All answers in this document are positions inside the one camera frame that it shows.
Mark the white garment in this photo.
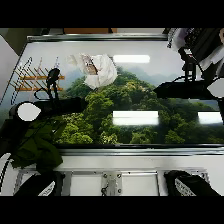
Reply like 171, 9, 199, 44
66, 53, 119, 90

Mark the dark green garment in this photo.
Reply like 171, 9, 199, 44
9, 117, 68, 174

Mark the silver frame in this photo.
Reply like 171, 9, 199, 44
13, 33, 224, 197

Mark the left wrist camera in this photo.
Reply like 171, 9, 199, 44
45, 67, 63, 101

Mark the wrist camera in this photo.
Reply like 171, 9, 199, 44
45, 67, 63, 101
178, 48, 198, 83

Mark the black cable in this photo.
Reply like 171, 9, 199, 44
32, 87, 52, 101

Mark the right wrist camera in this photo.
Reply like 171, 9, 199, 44
178, 48, 198, 83

